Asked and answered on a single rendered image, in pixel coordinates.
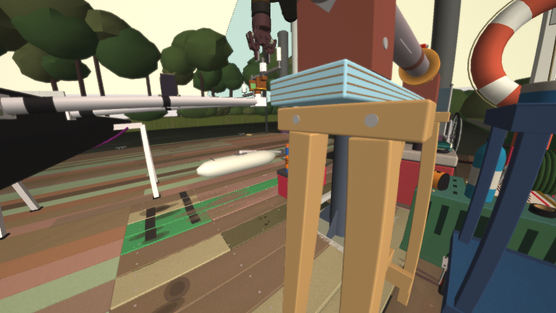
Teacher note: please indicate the large dark green tree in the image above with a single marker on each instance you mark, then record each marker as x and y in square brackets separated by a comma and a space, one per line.
[56, 39]

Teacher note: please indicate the small red bin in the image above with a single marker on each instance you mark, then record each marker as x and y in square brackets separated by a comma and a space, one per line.
[282, 184]

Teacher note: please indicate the light grey post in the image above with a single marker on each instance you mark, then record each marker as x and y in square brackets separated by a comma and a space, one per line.
[545, 39]

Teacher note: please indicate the white torpedo-shaped object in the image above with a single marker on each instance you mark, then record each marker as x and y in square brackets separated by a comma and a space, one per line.
[234, 164]

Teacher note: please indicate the rust red post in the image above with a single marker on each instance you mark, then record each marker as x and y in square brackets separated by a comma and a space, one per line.
[343, 30]

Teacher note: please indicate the navy blue trestle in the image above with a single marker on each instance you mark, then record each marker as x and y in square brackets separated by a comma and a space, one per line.
[495, 269]

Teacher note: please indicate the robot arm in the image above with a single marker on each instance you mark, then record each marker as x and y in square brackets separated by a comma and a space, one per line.
[288, 8]

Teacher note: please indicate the dark blue square panel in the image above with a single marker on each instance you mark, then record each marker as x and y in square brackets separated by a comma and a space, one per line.
[167, 84]

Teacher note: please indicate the grey gate bar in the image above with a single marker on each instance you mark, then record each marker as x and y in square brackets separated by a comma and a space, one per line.
[273, 68]

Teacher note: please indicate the grey round post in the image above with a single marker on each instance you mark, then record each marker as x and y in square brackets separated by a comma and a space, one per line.
[446, 52]

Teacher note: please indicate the green slotted crate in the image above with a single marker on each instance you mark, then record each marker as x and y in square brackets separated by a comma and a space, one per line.
[443, 226]

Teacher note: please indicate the black tape roll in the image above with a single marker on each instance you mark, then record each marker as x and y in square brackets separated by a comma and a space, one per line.
[543, 210]

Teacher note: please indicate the teal and white cylinder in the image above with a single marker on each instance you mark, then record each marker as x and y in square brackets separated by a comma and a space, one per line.
[475, 173]

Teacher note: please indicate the green hedge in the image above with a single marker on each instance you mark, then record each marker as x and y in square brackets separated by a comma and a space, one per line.
[204, 113]

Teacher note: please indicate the black spoked wheel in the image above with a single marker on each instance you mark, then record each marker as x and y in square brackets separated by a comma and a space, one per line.
[456, 130]

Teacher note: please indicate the grey tube with yellow flange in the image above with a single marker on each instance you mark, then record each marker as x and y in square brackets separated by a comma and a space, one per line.
[410, 47]

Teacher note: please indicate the small green tree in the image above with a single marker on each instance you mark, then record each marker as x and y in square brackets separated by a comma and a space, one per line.
[232, 78]

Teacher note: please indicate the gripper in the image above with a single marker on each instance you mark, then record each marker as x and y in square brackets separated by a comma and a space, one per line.
[262, 27]

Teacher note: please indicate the white rigger tube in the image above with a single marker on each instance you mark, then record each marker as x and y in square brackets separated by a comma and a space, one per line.
[130, 103]

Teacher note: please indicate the orange and blue can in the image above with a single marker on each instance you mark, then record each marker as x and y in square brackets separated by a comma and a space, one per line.
[286, 156]

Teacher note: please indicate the orange and white lifebuoy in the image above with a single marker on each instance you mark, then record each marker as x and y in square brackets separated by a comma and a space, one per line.
[486, 61]

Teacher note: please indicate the white boat stand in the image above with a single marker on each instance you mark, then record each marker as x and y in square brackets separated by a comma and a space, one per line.
[147, 160]

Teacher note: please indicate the orange swivel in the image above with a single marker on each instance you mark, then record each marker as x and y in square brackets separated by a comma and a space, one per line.
[259, 83]

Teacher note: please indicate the thin grey pole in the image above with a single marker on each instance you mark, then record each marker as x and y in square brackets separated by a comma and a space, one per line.
[283, 52]

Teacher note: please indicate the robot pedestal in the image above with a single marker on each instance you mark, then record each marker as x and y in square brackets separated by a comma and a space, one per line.
[338, 186]

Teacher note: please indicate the red box with grey lid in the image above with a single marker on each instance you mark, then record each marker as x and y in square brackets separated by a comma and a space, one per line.
[410, 182]

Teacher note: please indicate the orange cylinder with black end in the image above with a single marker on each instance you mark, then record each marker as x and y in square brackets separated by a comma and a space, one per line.
[440, 180]

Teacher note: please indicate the light blue striped stack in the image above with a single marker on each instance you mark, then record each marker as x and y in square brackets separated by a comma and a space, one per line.
[343, 84]

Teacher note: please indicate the black rack block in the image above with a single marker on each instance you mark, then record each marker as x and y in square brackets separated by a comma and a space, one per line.
[190, 207]
[150, 225]

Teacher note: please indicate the tan wooden trestle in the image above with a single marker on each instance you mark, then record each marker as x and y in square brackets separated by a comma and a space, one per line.
[369, 208]

